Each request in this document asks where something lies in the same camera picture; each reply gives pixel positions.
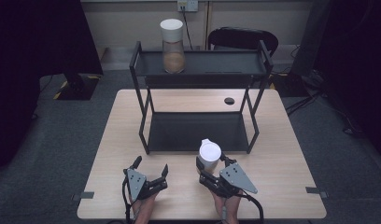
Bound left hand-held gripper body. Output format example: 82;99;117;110
121;167;169;202

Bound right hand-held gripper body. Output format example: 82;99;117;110
198;161;259;199

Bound black two-tier metal rack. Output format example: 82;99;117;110
129;39;275;156

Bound person's left hand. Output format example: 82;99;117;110
130;191;159;224

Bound person's right hand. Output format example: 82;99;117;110
211;189;243;224

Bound black stand base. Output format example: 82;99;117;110
52;72;101;102

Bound black chair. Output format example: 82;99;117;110
207;26;279;58

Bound dark curtain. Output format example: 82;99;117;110
0;0;104;172
314;0;381;163

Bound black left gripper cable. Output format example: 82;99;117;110
120;179;134;224

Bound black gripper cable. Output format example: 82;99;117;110
120;179;134;224
240;191;265;224

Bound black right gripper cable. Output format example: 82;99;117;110
240;191;265;224

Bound black floor cables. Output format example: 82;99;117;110
284;69;364;138

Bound black power cable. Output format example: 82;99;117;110
180;5;194;51

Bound white wall socket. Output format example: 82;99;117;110
176;0;200;13

